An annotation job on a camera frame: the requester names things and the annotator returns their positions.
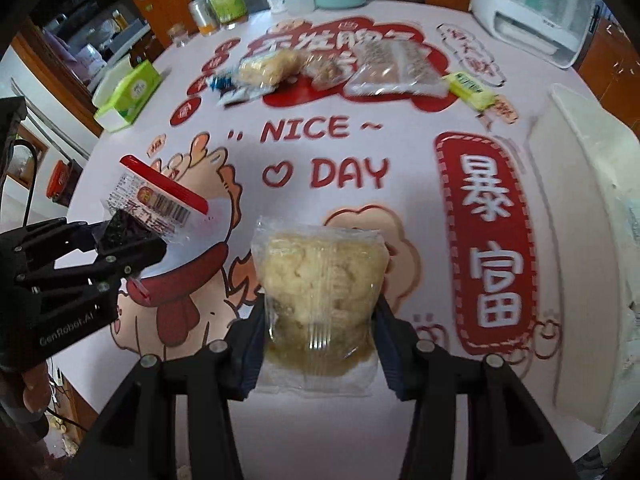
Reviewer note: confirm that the person's left forearm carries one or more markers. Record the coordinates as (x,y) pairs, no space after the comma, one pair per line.
(35,387)

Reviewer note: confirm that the yellow-green small snack packet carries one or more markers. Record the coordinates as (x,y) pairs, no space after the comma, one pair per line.
(472,91)

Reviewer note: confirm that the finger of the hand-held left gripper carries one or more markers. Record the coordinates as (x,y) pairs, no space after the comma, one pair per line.
(60,237)
(130,256)

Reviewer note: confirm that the blue black candy wrapper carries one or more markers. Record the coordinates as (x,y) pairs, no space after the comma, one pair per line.
(220,82)

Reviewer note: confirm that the clear mixed nut packet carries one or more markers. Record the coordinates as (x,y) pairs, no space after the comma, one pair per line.
(326,68)

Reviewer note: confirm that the large white light-blue packet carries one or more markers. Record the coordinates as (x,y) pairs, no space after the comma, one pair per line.
(627,220)

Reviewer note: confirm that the silver orange can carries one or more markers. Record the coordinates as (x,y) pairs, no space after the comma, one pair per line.
(203,17)

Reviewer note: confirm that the white countertop appliance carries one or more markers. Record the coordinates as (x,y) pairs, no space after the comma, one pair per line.
(537,10)

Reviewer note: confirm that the small glass jar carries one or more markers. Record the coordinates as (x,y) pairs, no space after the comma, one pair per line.
(179,36)

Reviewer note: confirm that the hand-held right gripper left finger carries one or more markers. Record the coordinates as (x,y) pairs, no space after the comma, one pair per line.
(252,355)

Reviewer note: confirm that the red-trim clear snack packet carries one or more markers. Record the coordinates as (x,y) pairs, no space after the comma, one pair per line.
(150,200)

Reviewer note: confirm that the large brown snack packet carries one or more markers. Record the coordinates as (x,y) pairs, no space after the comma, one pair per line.
(395,68)

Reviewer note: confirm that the green tissue box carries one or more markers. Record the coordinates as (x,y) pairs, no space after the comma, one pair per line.
(127,94)

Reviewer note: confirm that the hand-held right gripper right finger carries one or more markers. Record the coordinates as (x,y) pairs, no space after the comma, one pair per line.
(390,355)

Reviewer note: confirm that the pale yellow crispy snack packet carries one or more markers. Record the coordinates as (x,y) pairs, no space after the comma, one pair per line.
(270,71)
(320,285)

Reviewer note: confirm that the white plastic bin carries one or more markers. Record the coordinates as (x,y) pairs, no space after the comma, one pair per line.
(580,270)

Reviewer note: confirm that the red-lid dark jar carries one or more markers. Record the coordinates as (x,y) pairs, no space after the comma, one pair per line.
(59,181)

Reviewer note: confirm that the blue-white candy wrapper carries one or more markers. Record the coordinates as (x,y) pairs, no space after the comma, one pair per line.
(241,95)

